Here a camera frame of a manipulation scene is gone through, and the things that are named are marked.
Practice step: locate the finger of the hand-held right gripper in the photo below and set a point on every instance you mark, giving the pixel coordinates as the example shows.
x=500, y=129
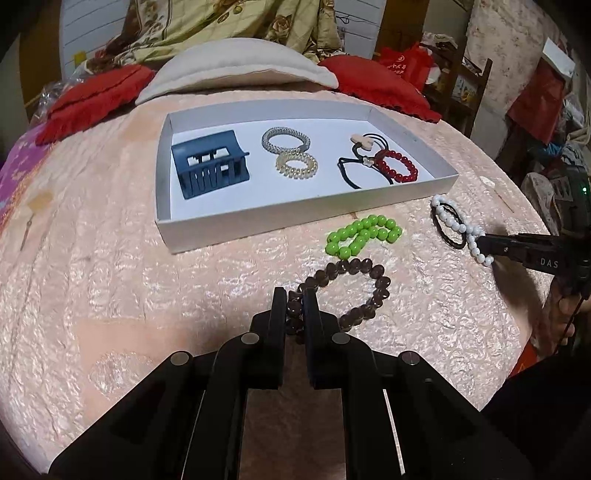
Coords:
x=540, y=241
x=531, y=261

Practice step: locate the red hanging cloth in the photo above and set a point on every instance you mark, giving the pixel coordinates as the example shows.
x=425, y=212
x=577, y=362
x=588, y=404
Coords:
x=540, y=97

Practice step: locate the white ornament hairpin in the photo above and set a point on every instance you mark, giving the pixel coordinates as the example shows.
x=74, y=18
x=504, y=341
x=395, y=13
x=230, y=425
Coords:
x=487, y=180

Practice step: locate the red shopping bag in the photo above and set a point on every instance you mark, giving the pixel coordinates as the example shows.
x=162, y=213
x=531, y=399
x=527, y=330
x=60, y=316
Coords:
x=406, y=64

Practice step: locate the blue hair claw clip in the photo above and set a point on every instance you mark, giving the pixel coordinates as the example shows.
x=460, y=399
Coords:
x=203, y=143

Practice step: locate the purple patterned cloth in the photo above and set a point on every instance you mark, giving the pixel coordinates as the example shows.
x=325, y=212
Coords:
x=14, y=170

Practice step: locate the red fringed pillow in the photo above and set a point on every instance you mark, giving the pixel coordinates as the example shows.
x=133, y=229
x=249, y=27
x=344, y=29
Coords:
x=369, y=78
x=92, y=97

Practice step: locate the beige pillow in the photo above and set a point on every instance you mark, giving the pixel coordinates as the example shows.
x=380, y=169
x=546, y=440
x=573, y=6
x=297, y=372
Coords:
x=231, y=64

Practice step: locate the pale floral wall cloth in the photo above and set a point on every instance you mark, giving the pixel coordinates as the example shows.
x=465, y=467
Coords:
x=508, y=46

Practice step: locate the person's right hand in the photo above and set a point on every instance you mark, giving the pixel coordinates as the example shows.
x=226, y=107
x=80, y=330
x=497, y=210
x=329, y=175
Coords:
x=558, y=318

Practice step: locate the beige ornament hairpin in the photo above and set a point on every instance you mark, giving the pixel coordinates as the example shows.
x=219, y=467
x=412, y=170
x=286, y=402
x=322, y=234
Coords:
x=41, y=201

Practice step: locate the floral yellow blanket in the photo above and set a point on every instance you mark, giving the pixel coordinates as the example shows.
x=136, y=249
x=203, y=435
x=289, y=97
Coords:
x=207, y=18

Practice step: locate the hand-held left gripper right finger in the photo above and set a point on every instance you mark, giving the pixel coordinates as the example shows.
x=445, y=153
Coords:
x=311, y=323

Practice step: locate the white cardboard tray box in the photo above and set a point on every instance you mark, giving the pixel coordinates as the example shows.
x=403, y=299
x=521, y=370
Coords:
x=300, y=198

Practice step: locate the white paper sheet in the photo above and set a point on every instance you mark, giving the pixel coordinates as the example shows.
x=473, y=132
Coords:
x=558, y=57

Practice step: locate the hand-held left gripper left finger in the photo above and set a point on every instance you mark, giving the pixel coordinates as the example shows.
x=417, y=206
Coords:
x=278, y=323

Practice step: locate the clear plastic bag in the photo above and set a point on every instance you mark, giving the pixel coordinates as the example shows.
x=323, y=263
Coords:
x=46, y=94

